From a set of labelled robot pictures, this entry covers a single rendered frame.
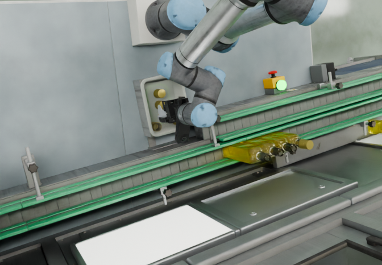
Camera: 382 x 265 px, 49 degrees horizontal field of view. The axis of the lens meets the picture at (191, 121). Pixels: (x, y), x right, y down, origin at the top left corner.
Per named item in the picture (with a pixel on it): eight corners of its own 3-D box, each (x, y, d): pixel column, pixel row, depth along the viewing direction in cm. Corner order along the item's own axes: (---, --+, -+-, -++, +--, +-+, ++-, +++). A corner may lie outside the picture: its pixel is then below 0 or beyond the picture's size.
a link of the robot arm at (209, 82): (203, 59, 128) (190, 92, 127) (232, 74, 133) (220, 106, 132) (191, 61, 135) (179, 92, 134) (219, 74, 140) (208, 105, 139)
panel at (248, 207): (71, 252, 134) (96, 299, 103) (69, 244, 133) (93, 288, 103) (293, 172, 171) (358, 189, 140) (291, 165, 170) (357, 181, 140)
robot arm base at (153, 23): (145, -4, 153) (155, -9, 144) (183, 1, 159) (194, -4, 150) (144, 38, 154) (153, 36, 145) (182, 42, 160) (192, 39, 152)
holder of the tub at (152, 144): (146, 148, 167) (153, 151, 160) (132, 81, 163) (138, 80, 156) (185, 138, 174) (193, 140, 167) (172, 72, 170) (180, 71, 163)
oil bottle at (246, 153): (223, 157, 168) (254, 165, 149) (221, 144, 167) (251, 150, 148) (235, 153, 170) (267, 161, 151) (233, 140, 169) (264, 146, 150)
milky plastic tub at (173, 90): (144, 136, 166) (152, 138, 158) (132, 80, 163) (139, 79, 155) (183, 125, 173) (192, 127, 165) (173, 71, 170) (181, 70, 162)
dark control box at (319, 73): (310, 82, 202) (323, 82, 194) (308, 66, 200) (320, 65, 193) (323, 79, 205) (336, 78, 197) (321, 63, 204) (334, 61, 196)
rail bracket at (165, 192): (152, 201, 156) (166, 210, 144) (149, 183, 155) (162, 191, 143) (162, 198, 158) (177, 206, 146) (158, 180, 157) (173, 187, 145)
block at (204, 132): (194, 139, 169) (202, 140, 163) (190, 115, 168) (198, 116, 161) (202, 136, 171) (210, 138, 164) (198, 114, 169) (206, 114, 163)
